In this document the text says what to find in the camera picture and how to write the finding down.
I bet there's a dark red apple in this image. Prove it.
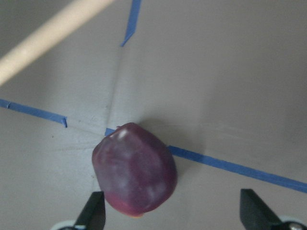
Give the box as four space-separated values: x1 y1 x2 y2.
92 123 177 217

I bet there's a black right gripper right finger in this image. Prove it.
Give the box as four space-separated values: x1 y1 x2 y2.
240 188 307 230

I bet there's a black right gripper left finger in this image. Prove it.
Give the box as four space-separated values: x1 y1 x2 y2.
51 191 106 230

